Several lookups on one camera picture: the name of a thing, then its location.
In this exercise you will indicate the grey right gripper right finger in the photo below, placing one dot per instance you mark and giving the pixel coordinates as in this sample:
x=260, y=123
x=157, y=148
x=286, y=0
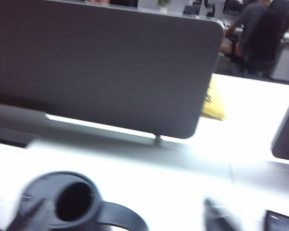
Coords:
x=218, y=215

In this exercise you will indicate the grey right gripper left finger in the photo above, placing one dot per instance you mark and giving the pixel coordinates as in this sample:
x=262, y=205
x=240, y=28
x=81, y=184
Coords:
x=32, y=216

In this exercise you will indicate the dark grey watering can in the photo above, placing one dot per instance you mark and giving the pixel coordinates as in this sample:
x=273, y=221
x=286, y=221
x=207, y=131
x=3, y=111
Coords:
x=96, y=204

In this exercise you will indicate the small background potted plant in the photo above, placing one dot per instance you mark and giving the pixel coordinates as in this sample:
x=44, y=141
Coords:
x=163, y=4

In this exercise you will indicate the black flat device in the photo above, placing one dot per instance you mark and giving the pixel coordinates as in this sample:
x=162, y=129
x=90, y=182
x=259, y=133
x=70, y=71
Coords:
x=283, y=222

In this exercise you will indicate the metal partition foot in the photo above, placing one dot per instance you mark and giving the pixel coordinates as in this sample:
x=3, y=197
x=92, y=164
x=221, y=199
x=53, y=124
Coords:
x=158, y=139

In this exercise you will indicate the yellow soft object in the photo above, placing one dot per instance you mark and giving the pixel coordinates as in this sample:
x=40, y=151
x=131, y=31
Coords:
x=214, y=106

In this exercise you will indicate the narrow grey desk partition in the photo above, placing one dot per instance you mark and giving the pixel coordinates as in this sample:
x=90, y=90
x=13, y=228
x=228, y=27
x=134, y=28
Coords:
x=287, y=130

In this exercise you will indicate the large grey desk partition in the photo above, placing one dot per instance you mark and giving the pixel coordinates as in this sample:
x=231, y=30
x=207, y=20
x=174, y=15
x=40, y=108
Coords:
x=106, y=72

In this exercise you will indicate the black office chair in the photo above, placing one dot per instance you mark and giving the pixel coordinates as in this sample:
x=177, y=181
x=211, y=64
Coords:
x=267, y=36

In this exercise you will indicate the seated person in grey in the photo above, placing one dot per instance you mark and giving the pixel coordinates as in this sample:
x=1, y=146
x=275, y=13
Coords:
x=251, y=19

